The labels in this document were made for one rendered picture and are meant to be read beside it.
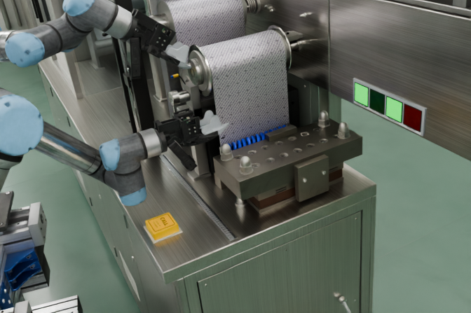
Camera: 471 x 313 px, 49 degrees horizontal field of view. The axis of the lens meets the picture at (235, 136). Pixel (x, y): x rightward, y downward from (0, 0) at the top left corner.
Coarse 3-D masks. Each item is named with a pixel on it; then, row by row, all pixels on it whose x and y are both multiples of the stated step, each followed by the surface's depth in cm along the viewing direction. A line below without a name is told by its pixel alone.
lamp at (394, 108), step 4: (388, 100) 125; (392, 100) 123; (388, 104) 125; (392, 104) 124; (396, 104) 123; (400, 104) 121; (388, 108) 125; (392, 108) 124; (396, 108) 123; (400, 108) 122; (388, 112) 126; (392, 112) 125; (396, 112) 123; (400, 112) 122; (392, 116) 125; (396, 116) 124; (400, 116) 123; (400, 120) 123
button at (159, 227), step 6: (156, 216) 139; (162, 216) 139; (168, 216) 138; (150, 222) 137; (156, 222) 137; (162, 222) 136; (168, 222) 136; (174, 222) 136; (150, 228) 135; (156, 228) 134; (162, 228) 134; (168, 228) 134; (174, 228) 135; (156, 234) 133; (162, 234) 134; (168, 234) 135
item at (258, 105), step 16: (256, 80) 145; (272, 80) 148; (224, 96) 142; (240, 96) 145; (256, 96) 147; (272, 96) 150; (224, 112) 144; (240, 112) 147; (256, 112) 149; (272, 112) 152; (288, 112) 155; (240, 128) 149; (256, 128) 152; (272, 128) 154
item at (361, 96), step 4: (356, 84) 134; (356, 88) 135; (360, 88) 133; (364, 88) 132; (356, 92) 135; (360, 92) 134; (364, 92) 132; (356, 96) 136; (360, 96) 134; (364, 96) 132; (356, 100) 136; (360, 100) 135; (364, 100) 133; (364, 104) 134
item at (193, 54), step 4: (276, 32) 149; (280, 36) 147; (284, 44) 147; (192, 52) 142; (196, 52) 140; (192, 56) 143; (196, 56) 140; (200, 56) 138; (200, 60) 138; (200, 64) 139; (204, 64) 137; (204, 68) 137; (204, 72) 138; (204, 76) 139; (204, 80) 140; (204, 84) 141; (200, 88) 145; (204, 88) 142
